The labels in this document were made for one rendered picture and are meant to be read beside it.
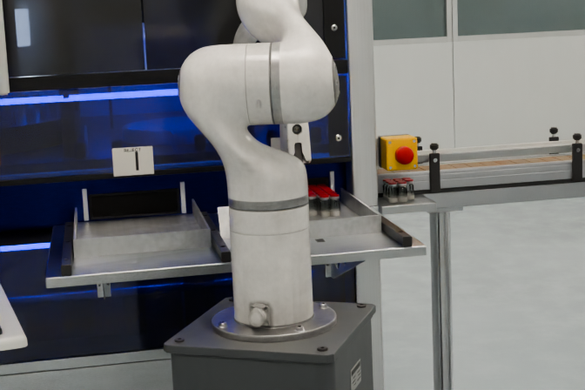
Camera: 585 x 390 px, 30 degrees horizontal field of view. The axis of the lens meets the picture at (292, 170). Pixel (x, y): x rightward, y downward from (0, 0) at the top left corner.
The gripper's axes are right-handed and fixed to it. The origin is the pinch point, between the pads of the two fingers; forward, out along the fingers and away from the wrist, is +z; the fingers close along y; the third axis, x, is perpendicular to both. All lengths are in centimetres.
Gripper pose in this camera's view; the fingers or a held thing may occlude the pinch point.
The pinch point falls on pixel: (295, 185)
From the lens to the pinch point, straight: 227.9
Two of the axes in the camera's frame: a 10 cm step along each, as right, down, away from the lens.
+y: -1.8, -1.5, 9.7
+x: -9.8, 0.7, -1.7
